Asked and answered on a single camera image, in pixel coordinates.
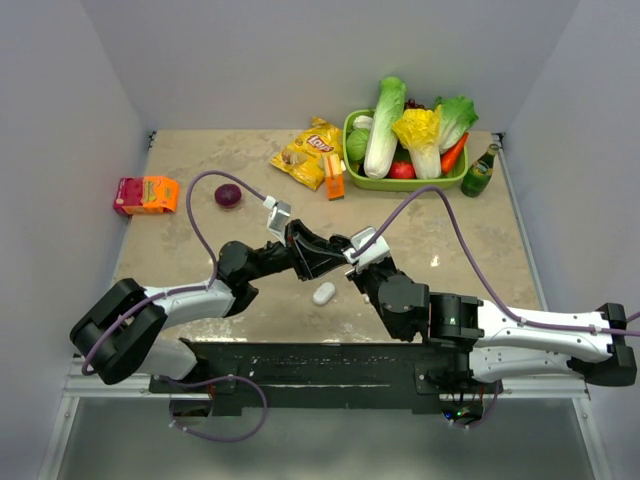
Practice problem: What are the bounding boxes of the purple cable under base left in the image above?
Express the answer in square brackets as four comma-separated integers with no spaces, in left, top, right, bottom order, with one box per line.
[167,375,268,443]

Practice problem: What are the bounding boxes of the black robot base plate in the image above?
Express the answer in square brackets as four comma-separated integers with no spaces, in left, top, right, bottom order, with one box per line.
[150,343,502,418]

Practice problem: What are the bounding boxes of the white cauliflower piece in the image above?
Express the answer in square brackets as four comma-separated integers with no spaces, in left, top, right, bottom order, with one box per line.
[352,115,373,130]

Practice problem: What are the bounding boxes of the green plastic basket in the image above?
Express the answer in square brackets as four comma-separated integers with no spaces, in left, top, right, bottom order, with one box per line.
[343,109,469,192]

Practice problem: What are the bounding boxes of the yellow napa cabbage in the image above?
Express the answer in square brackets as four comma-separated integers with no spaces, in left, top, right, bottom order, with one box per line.
[392,106,441,180]

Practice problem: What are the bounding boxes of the orange small carton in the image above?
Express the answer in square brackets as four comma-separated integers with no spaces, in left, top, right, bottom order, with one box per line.
[323,154,345,201]

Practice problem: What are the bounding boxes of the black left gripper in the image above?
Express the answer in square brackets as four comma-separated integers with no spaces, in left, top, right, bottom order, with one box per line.
[243,219,348,282]

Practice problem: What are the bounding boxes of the green white napa cabbage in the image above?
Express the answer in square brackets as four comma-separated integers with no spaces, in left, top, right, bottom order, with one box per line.
[364,76,407,179]

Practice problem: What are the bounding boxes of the aluminium frame rail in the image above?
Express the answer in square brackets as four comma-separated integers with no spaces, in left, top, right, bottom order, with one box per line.
[63,357,207,400]

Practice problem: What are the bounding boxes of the green glass bottle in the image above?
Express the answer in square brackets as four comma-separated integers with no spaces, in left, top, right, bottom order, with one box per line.
[461,143,500,197]

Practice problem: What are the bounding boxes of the purple cable under base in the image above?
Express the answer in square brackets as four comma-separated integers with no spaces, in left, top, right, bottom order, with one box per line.
[167,375,268,443]
[447,384,503,431]

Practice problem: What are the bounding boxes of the white earbud charging case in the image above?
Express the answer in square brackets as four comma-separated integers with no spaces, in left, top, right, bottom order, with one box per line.
[312,282,336,306]

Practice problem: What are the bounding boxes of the green leaf lettuce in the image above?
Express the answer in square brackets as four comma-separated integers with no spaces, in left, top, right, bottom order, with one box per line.
[435,95,478,154]

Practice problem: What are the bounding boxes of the orange carrot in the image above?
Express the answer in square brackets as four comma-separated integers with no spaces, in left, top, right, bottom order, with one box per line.
[441,132,469,175]

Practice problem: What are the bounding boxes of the black earbud charging case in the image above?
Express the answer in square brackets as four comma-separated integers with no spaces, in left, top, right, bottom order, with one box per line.
[328,234,351,256]

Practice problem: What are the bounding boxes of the pink orange snack box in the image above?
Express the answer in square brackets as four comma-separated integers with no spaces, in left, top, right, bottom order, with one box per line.
[112,176,180,216]

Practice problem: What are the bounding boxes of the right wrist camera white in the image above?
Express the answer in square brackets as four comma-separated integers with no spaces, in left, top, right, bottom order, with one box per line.
[343,226,391,273]

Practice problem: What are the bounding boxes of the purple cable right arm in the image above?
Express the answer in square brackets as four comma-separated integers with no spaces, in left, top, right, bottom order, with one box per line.
[349,185,640,337]

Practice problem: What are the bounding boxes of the red onion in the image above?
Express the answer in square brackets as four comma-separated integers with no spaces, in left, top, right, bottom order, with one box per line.
[214,183,243,209]

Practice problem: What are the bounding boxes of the round green cabbage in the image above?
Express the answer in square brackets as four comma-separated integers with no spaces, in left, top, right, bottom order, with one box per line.
[345,128,370,163]

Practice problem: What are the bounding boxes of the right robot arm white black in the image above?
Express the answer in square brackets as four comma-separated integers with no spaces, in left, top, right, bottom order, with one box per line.
[347,258,638,393]

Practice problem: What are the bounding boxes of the dark grapes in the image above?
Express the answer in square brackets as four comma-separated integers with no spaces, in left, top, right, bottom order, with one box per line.
[404,98,426,110]

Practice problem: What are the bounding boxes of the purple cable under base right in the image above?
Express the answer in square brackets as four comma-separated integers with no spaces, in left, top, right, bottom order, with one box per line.
[447,384,503,431]

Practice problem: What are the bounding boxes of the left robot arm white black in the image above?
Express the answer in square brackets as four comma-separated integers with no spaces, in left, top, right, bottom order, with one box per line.
[69,220,350,392]

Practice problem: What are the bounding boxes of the red tomato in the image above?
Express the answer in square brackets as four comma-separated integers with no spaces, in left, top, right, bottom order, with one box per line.
[387,161,416,180]

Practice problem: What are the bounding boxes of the yellow Lays chips bag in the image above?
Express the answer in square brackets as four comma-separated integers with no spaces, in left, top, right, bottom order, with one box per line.
[270,117,343,191]

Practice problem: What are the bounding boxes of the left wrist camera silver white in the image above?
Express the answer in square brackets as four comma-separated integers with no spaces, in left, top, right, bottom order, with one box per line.
[263,196,291,243]

